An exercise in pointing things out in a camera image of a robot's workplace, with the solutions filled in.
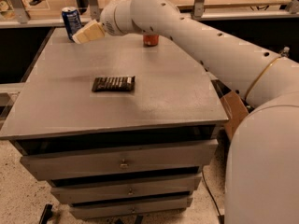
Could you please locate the black floor cable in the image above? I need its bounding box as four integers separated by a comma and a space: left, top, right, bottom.
200, 168, 226, 224

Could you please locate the brown cardboard box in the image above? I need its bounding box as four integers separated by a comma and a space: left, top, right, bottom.
221, 91, 249, 140

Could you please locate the dark snack bar wrapper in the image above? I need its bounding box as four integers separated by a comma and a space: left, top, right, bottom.
92, 77, 135, 92

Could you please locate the small black object on shelf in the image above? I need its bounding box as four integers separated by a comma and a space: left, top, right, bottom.
29, 0, 43, 6

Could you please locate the black object on floor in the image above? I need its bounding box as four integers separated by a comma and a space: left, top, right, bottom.
38, 204, 53, 224

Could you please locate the middle grey drawer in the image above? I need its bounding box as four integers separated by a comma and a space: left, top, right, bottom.
50, 174, 201, 204

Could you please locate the grey drawer cabinet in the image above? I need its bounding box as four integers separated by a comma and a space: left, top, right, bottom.
1, 29, 227, 208

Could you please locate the clear plastic water bottle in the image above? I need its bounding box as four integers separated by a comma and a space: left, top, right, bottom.
279, 47, 290, 57

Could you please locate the red coca-cola can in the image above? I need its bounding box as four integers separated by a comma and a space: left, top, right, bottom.
143, 35, 159, 47

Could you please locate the bottom grey drawer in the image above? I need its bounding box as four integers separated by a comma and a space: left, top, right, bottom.
69, 195, 192, 219

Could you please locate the top grey drawer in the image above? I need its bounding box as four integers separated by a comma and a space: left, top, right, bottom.
21, 139, 218, 180

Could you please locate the grey drawer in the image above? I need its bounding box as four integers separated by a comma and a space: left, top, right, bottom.
21, 139, 218, 180
50, 174, 201, 204
69, 195, 192, 219

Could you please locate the metal railing frame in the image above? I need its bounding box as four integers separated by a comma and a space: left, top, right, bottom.
0, 0, 299, 28

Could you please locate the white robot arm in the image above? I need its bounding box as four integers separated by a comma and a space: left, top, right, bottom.
73, 0, 299, 224

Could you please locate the blue pepsi can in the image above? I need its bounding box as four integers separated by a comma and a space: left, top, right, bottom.
62, 7, 82, 40

